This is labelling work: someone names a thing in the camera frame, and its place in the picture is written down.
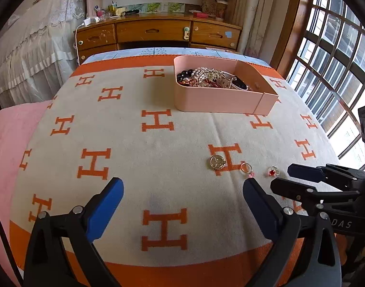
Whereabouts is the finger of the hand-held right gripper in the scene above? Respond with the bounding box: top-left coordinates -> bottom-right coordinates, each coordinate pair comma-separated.
270,177 -> 362,216
288,164 -> 365,190

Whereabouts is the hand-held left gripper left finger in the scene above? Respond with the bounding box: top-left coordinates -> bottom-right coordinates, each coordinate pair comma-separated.
23,177 -> 125,287

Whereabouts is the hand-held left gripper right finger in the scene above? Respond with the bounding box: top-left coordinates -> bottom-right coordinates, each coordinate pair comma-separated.
243,178 -> 342,287

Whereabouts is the pink stone ring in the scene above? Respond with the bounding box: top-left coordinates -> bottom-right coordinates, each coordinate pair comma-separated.
240,162 -> 255,178

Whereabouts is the round gold pendant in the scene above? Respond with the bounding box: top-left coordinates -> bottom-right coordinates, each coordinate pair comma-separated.
209,155 -> 226,171

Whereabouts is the pink plastic jewelry box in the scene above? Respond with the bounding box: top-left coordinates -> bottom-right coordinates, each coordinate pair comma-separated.
173,55 -> 279,116

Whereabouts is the orange beige printed blanket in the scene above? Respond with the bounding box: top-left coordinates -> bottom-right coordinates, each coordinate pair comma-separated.
9,58 -> 341,287

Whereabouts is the pink blanket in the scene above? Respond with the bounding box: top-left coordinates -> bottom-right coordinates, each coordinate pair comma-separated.
0,101 -> 53,287

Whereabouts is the metal window grille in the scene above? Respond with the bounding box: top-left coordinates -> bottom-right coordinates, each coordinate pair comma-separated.
285,0 -> 365,168

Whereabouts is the blue tree print bedsheet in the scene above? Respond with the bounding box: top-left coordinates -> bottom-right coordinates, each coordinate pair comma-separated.
81,47 -> 246,65

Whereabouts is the pale floral curtain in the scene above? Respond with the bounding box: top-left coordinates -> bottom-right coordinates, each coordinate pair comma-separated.
230,0 -> 290,63

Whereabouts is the white lace furniture cover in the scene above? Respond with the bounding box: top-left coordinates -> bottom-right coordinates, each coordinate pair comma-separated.
0,0 -> 89,108

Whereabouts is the wooden desk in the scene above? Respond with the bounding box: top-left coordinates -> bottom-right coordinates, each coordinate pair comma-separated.
73,12 -> 243,65

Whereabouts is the patterned paper cup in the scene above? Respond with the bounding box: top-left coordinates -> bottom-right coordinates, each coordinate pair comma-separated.
216,1 -> 228,21

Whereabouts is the green fruit print panel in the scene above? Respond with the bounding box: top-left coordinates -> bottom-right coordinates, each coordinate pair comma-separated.
124,2 -> 186,14

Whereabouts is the red string bracelet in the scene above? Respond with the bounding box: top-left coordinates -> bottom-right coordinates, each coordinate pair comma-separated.
184,78 -> 214,88

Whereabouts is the black bead bracelet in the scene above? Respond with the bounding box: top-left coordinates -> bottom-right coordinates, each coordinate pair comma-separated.
177,70 -> 193,84

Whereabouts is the wooden window frame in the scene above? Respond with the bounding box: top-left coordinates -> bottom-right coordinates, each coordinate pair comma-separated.
269,0 -> 317,78

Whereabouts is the white charger cable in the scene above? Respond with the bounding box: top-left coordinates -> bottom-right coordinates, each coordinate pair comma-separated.
73,24 -> 84,65

